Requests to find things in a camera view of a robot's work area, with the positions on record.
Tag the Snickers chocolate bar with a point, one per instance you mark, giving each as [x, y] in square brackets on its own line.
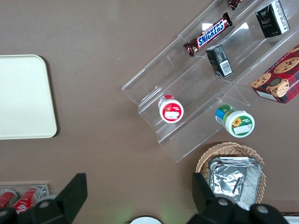
[210, 33]
[234, 3]

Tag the small black carton gold print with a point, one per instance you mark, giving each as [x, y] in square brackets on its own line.
[271, 21]

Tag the silver foil packets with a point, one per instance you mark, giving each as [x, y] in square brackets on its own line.
[229, 184]

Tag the red cola bottle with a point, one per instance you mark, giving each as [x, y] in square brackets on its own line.
[7, 198]
[25, 200]

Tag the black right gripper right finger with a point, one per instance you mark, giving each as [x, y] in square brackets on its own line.
[205, 200]

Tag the clear acrylic stepped display stand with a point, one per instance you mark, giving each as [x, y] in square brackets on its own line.
[177, 130]

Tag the light wicker basket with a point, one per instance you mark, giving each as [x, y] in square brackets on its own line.
[233, 149]

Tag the small black box with barcode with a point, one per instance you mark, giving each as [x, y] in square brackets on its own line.
[218, 59]

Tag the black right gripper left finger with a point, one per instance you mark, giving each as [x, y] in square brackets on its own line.
[67, 196]

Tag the clear acrylic bottle rack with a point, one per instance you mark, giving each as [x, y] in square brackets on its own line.
[44, 190]

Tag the white rectangular snack container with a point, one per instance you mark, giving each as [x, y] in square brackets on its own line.
[292, 220]

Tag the green lid jar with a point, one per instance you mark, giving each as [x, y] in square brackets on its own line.
[240, 122]

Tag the red lid jar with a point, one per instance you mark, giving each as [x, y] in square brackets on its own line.
[171, 112]

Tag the red tartan cookie box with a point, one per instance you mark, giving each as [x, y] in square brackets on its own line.
[282, 77]

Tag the cream plastic tray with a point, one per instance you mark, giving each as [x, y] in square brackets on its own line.
[23, 98]

